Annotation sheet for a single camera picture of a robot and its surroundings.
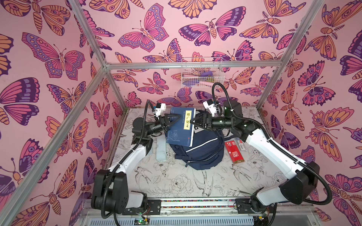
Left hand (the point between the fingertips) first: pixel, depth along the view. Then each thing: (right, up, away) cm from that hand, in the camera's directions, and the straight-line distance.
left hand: (182, 121), depth 67 cm
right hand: (+6, -1, 0) cm, 6 cm away
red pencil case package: (+34, -21, +26) cm, 48 cm away
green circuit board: (-21, -52, +5) cm, 56 cm away
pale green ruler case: (-14, -19, +27) cm, 36 cm away
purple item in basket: (+16, +32, +27) cm, 45 cm away
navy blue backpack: (+15, -19, +21) cm, 32 cm away
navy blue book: (-1, -6, 0) cm, 6 cm away
